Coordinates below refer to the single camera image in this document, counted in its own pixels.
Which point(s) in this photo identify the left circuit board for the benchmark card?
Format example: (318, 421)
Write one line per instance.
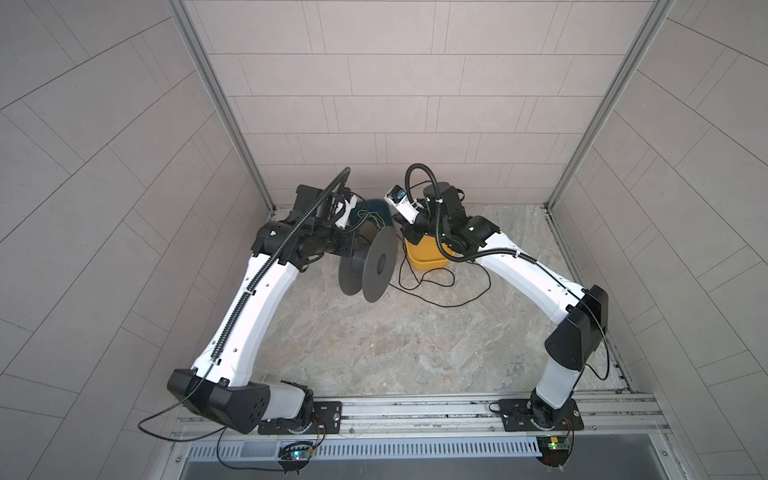
(301, 451)

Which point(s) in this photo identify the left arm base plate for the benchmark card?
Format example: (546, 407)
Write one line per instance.
(323, 417)

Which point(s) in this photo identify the right circuit board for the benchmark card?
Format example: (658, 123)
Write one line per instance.
(555, 450)

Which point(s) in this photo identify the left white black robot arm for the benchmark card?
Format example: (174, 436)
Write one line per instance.
(218, 386)

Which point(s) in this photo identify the yellow plastic bin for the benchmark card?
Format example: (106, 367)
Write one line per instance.
(425, 255)

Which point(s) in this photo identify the circuit board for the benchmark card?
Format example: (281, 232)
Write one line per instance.
(301, 451)
(555, 450)

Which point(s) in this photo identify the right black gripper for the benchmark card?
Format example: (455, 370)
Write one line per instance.
(413, 234)

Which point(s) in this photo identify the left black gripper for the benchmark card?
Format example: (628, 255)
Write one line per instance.
(349, 239)

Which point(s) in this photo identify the aluminium mounting rail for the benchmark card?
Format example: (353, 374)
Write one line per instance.
(485, 415)

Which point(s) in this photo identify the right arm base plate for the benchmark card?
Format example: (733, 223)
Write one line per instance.
(526, 415)

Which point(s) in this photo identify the teal plastic bin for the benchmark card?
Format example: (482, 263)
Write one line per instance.
(376, 211)

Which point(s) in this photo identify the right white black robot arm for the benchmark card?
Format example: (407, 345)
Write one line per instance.
(427, 207)

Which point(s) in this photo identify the dark grey cable spool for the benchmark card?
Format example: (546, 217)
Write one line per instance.
(370, 268)

